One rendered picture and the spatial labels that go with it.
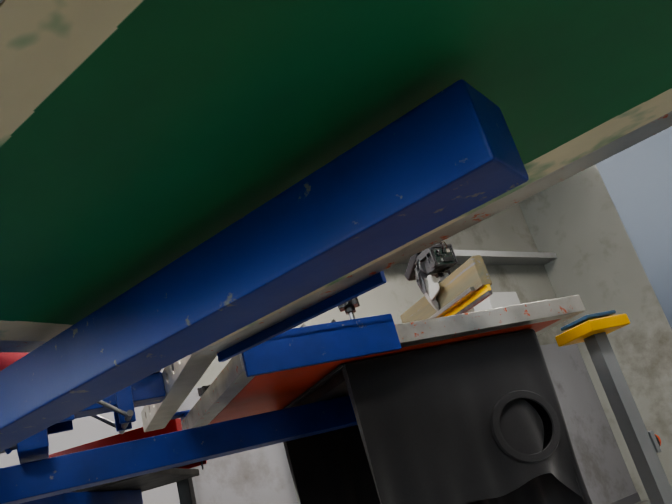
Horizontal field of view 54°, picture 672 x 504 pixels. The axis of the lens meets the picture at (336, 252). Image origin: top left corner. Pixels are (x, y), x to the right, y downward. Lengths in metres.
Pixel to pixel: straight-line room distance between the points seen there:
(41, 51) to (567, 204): 7.11
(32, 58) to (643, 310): 6.75
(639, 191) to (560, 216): 6.12
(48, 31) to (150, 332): 0.29
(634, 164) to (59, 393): 1.01
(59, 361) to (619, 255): 6.61
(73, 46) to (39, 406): 0.43
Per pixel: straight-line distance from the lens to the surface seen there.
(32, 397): 0.73
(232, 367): 1.19
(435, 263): 1.66
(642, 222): 1.28
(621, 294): 7.06
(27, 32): 0.37
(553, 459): 1.50
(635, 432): 1.76
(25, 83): 0.40
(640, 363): 7.03
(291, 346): 1.16
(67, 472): 1.34
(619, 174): 1.31
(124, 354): 0.61
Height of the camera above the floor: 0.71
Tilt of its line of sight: 20 degrees up
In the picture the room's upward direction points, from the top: 16 degrees counter-clockwise
